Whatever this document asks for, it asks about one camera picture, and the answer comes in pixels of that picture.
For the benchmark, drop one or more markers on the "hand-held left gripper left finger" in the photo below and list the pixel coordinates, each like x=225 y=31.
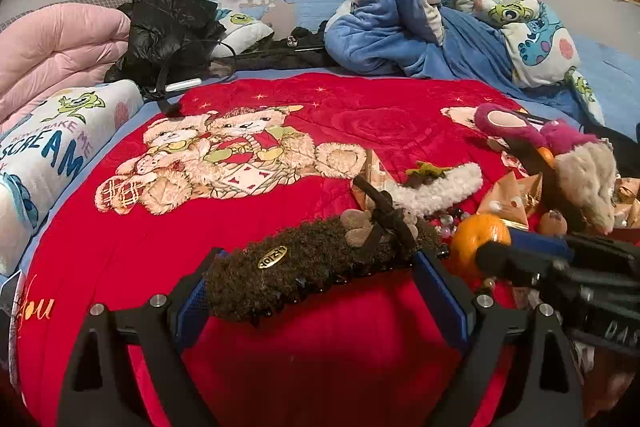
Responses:
x=187 y=322

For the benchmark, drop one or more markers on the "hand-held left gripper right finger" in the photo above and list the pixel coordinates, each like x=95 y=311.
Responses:
x=442 y=302

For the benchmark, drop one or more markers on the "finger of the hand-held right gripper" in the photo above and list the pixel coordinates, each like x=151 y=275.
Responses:
x=515 y=264
x=540 y=243

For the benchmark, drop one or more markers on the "orange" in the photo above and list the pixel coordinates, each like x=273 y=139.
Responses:
x=546 y=157
x=477 y=239

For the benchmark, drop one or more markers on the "brown fuzzy reindeer hair clip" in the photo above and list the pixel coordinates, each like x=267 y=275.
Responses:
x=300 y=267

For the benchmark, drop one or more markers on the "small brown doll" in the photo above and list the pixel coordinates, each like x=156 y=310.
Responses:
x=552 y=222

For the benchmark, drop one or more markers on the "gold snack wrapper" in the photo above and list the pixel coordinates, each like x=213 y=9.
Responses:
x=510 y=199
x=372 y=177

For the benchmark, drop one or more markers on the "beige furry plush toy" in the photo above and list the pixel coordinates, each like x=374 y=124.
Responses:
x=585 y=187

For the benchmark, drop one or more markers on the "white fuzzy hair clip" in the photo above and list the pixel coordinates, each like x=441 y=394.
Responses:
x=450 y=187

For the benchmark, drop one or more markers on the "pink plush toy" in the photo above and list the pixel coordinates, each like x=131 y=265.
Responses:
x=505 y=122

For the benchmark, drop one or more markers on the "large white printed pillow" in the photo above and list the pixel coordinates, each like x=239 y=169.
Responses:
x=50 y=157

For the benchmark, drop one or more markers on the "red bear print blanket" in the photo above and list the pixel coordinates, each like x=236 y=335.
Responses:
x=325 y=117

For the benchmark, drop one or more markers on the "white tube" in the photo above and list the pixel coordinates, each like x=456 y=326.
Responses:
x=182 y=85

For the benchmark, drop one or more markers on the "blue monster print quilt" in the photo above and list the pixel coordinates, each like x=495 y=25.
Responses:
x=390 y=17

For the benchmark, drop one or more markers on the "black puffer jacket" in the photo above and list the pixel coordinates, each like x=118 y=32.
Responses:
x=165 y=27

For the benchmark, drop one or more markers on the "small monster print pillow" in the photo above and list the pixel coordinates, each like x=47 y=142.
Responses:
x=245 y=24

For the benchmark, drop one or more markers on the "pink quilt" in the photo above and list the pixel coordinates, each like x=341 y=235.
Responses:
x=55 y=47

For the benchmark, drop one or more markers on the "blue bed headboard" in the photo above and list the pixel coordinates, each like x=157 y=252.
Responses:
x=300 y=2

